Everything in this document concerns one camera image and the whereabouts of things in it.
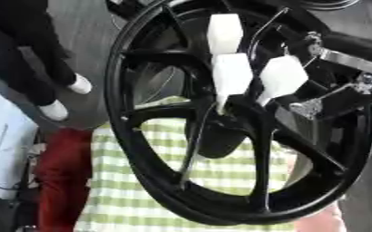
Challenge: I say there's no black round tyre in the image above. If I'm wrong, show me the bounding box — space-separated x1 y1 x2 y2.
299 0 364 12

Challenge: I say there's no black spoked wheel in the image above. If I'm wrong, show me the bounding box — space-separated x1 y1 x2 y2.
102 0 372 227

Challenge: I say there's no white pin with thin stem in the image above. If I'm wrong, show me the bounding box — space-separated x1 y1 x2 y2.
254 54 310 108
206 13 247 56
210 53 256 116

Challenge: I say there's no person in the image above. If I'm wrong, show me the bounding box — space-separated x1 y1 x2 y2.
0 0 94 122

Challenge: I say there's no white board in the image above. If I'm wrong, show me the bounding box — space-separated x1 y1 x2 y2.
0 81 40 201

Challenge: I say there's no black round hub stand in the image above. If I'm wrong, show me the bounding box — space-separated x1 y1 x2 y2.
184 120 250 160

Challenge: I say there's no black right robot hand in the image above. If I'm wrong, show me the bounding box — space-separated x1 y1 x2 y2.
276 27 372 122

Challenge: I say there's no red cloth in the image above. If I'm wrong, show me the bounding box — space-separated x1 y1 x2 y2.
34 128 94 232

